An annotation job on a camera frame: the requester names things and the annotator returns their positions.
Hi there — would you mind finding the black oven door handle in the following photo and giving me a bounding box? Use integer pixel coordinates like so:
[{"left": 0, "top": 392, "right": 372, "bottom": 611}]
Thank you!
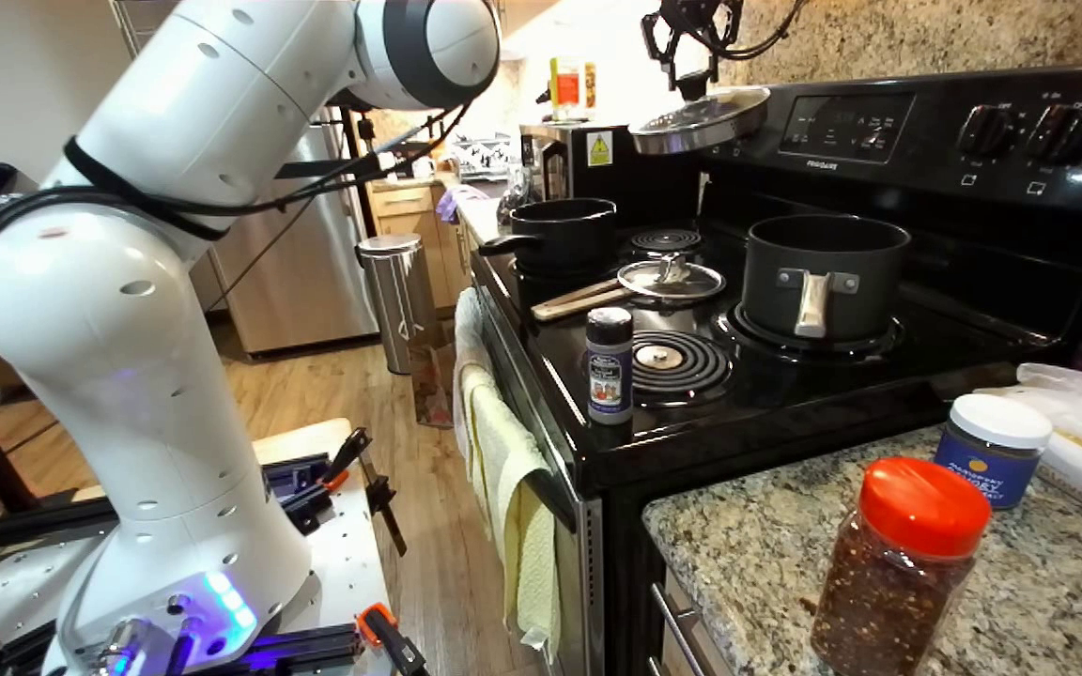
[{"left": 474, "top": 279, "right": 586, "bottom": 537}]

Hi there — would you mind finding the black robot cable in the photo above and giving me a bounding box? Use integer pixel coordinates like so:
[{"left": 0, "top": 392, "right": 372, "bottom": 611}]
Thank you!
[{"left": 0, "top": 0, "right": 810, "bottom": 321}]

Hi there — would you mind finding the white dish towel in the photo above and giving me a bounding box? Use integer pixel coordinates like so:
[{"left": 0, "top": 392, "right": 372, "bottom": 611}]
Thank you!
[{"left": 446, "top": 283, "right": 501, "bottom": 472}]

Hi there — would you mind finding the small pan with wooden handle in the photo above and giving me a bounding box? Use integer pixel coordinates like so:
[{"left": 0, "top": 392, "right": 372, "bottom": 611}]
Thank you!
[{"left": 527, "top": 256, "right": 730, "bottom": 325}]

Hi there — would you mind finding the white robot mounting table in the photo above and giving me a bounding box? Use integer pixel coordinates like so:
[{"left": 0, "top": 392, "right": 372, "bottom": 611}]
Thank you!
[{"left": 0, "top": 414, "right": 399, "bottom": 676}]

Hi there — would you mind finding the black pot with long handle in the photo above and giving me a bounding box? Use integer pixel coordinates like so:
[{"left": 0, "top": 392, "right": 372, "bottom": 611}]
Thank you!
[{"left": 477, "top": 194, "right": 628, "bottom": 283}]

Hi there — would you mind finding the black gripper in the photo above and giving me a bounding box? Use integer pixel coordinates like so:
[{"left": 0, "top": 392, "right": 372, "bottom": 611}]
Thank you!
[{"left": 638, "top": 0, "right": 746, "bottom": 94}]

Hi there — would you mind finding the tall black pot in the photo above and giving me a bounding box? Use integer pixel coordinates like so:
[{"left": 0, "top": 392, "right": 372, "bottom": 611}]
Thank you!
[{"left": 737, "top": 206, "right": 916, "bottom": 345}]

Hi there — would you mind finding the small glass lid steel knob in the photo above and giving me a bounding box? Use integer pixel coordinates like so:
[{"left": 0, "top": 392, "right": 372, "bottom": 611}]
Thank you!
[{"left": 611, "top": 246, "right": 730, "bottom": 308}]

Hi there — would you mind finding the blue jar with white lid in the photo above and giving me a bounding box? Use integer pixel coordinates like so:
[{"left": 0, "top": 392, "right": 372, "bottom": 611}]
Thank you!
[{"left": 933, "top": 392, "right": 1054, "bottom": 513}]

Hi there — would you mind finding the orange and black clamp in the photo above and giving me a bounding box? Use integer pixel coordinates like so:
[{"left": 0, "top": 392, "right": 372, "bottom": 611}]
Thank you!
[
  {"left": 273, "top": 425, "right": 375, "bottom": 517},
  {"left": 353, "top": 596, "right": 436, "bottom": 676}
]

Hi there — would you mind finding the black electric stove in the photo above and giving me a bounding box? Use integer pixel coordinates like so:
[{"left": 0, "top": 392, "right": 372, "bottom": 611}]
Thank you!
[{"left": 468, "top": 59, "right": 1082, "bottom": 676}]

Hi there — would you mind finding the brown wooden base cabinet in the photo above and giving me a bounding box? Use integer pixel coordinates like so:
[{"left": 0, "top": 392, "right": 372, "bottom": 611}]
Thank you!
[{"left": 364, "top": 173, "right": 477, "bottom": 316}]

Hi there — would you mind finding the pale yellow dish towel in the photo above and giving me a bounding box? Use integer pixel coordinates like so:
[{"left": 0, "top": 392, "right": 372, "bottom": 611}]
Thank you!
[{"left": 461, "top": 368, "right": 566, "bottom": 666}]

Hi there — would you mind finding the stainless steel refrigerator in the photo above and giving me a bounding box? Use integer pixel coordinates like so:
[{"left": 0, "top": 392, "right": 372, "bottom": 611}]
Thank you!
[{"left": 205, "top": 110, "right": 383, "bottom": 359}]

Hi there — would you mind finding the red cap spice jar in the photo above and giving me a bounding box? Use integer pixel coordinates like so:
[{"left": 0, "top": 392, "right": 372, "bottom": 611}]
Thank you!
[{"left": 809, "top": 449, "right": 1000, "bottom": 676}]

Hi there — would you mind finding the red bottle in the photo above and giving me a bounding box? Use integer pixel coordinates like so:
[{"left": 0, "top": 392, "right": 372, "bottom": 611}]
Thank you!
[{"left": 550, "top": 51, "right": 586, "bottom": 112}]

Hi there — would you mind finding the black stove knob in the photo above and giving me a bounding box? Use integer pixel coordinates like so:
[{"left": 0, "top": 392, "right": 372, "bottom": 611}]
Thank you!
[
  {"left": 953, "top": 101, "right": 1030, "bottom": 166},
  {"left": 1024, "top": 101, "right": 1082, "bottom": 170}
]

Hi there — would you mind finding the glass lid with black knob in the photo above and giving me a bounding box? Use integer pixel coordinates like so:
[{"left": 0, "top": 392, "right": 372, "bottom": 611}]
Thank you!
[{"left": 628, "top": 66, "right": 776, "bottom": 160}]

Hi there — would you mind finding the stainless steel trash can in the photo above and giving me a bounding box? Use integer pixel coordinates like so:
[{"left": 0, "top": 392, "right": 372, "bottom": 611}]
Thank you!
[{"left": 353, "top": 234, "right": 429, "bottom": 379}]

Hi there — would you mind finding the steel drawer handle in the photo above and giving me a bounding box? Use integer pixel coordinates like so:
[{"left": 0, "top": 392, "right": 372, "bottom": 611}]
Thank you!
[{"left": 645, "top": 573, "right": 744, "bottom": 676}]

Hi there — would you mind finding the black appliance with yellow sticker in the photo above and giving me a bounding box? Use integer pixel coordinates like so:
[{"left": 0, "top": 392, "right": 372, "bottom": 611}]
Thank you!
[{"left": 520, "top": 121, "right": 645, "bottom": 210}]

